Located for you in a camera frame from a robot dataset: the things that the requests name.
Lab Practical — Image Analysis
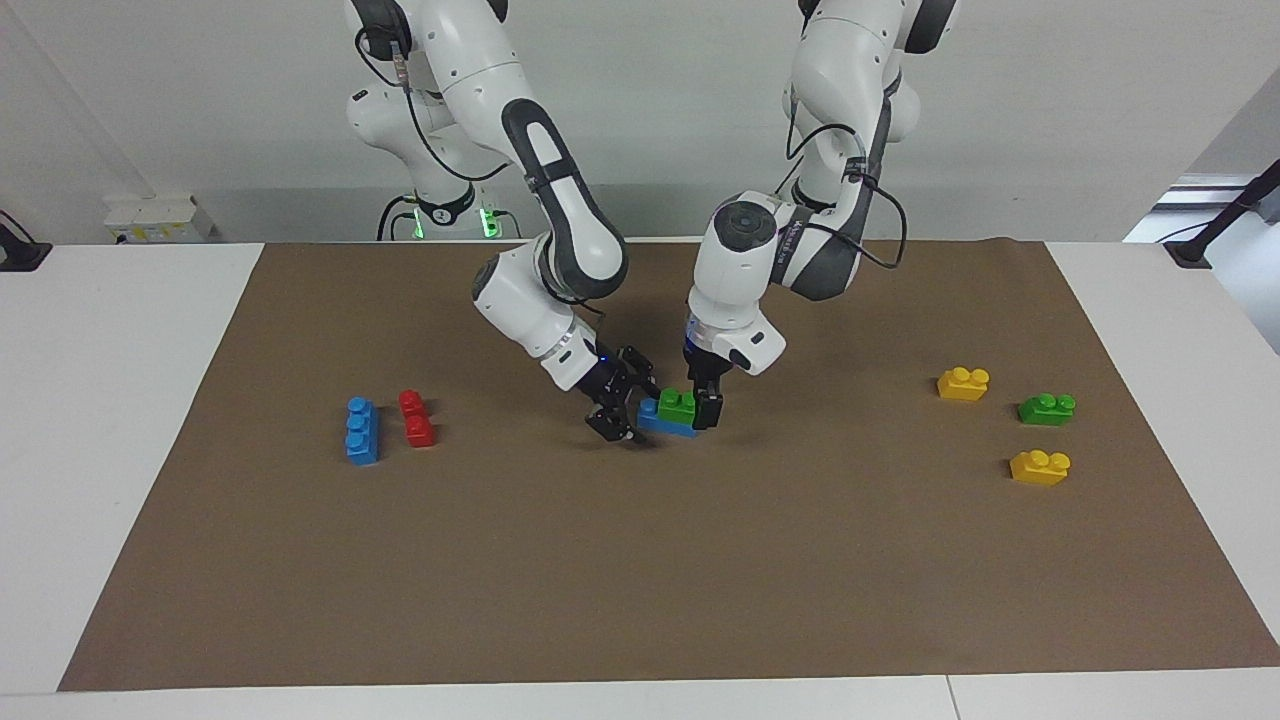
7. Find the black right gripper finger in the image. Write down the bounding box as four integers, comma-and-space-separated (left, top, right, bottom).
619, 347, 662, 402
584, 384, 647, 445

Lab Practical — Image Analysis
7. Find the blue three-stud toy block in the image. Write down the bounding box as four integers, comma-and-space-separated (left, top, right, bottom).
637, 399, 700, 440
345, 396, 382, 467

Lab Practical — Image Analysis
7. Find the yellow two-stud toy block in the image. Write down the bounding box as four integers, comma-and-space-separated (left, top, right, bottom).
1009, 449, 1072, 488
937, 366, 992, 403

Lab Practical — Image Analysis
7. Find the brown paper table mat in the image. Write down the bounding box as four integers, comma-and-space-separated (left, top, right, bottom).
57, 238, 1280, 693

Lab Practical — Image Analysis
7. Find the white power strip box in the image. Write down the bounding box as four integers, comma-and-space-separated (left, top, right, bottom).
104, 194, 217, 245

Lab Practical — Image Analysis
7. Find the black slanted stand pole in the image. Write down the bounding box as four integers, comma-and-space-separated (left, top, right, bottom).
1164, 158, 1280, 270

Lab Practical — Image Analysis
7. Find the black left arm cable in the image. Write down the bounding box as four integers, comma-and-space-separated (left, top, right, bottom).
784, 84, 908, 272

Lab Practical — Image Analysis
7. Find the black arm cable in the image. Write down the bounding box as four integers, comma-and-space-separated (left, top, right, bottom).
784, 84, 908, 272
354, 20, 527, 187

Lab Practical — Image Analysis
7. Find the black right base cable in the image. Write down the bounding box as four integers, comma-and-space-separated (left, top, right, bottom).
376, 194, 423, 242

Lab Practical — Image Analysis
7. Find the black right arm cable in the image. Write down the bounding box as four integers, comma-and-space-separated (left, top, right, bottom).
354, 20, 527, 187

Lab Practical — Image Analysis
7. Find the black table clamp mount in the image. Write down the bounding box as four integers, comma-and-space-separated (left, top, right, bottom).
0, 209, 53, 274

